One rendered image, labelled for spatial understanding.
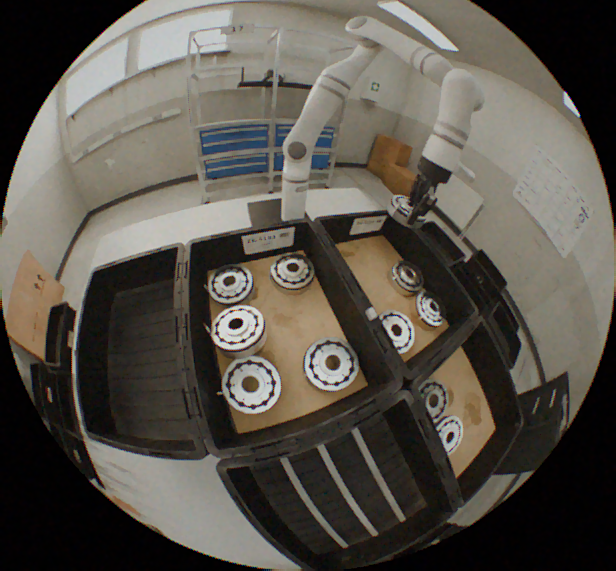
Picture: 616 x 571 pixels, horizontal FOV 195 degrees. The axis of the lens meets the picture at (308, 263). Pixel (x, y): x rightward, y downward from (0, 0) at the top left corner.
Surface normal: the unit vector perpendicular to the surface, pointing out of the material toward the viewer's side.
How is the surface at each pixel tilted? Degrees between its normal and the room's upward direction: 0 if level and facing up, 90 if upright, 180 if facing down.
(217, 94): 90
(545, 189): 90
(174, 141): 90
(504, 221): 90
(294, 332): 0
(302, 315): 0
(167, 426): 0
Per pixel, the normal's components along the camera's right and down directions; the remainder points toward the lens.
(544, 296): -0.92, 0.22
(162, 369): 0.13, -0.62
